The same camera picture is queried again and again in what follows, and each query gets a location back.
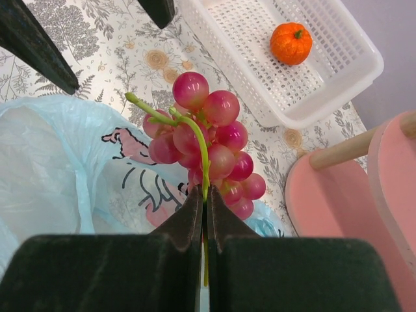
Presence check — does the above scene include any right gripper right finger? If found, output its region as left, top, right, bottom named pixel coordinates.
left=206, top=187, right=401, bottom=311

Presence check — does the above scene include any red grape bunch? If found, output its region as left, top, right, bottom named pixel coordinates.
left=124, top=71, right=267, bottom=287

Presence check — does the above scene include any white plastic basket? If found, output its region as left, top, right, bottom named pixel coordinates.
left=177, top=0, right=384, bottom=129

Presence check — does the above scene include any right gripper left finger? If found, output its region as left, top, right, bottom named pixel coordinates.
left=1, top=187, right=203, bottom=311

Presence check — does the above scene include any pink three-tier shelf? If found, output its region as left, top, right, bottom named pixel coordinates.
left=285, top=112, right=415, bottom=311

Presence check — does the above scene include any floral table mat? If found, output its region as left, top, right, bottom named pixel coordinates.
left=27, top=1, right=365, bottom=236

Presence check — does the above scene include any blue plastic grocery bag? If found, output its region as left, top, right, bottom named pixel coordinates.
left=0, top=94, right=283, bottom=270

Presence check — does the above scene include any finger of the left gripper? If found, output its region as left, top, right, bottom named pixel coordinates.
left=138, top=0, right=176, bottom=29
left=1, top=1, right=79, bottom=95

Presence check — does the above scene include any small orange toy pumpkin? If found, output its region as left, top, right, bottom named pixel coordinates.
left=269, top=22, right=313, bottom=66

